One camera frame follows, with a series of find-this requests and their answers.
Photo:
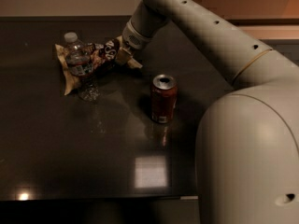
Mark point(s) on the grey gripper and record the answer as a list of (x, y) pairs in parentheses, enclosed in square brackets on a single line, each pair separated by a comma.
[(133, 38)]

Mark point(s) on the brown chip bag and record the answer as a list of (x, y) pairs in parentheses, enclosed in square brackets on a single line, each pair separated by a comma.
[(103, 57)]

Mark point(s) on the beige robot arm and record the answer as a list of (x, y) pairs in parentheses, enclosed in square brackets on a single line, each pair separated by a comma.
[(247, 143)]

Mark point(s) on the clear plastic water bottle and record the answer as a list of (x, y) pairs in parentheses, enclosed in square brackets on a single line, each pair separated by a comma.
[(79, 62)]

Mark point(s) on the red soda can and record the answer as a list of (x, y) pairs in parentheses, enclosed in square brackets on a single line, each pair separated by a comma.
[(163, 96)]

